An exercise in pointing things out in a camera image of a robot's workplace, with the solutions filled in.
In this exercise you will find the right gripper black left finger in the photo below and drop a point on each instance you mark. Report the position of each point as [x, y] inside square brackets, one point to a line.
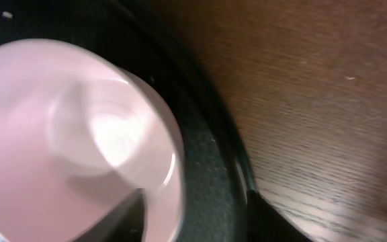
[125, 223]

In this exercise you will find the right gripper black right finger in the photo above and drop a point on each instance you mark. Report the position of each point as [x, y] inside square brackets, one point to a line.
[265, 224]

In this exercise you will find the pink bowl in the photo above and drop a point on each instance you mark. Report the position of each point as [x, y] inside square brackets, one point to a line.
[77, 136]

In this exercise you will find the round black tray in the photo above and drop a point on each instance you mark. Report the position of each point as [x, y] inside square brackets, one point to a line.
[128, 34]

